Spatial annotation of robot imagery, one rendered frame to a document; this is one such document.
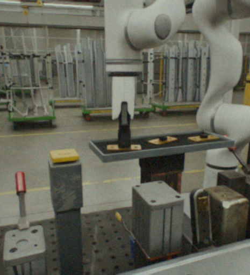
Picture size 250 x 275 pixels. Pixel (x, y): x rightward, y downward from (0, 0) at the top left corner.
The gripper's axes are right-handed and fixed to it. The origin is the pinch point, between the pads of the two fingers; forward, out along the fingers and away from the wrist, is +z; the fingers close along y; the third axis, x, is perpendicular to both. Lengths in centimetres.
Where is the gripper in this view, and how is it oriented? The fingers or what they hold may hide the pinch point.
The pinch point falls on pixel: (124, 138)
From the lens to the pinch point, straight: 68.3
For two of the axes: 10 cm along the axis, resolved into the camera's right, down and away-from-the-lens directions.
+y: 0.1, 2.7, -9.6
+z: 0.0, 9.6, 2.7
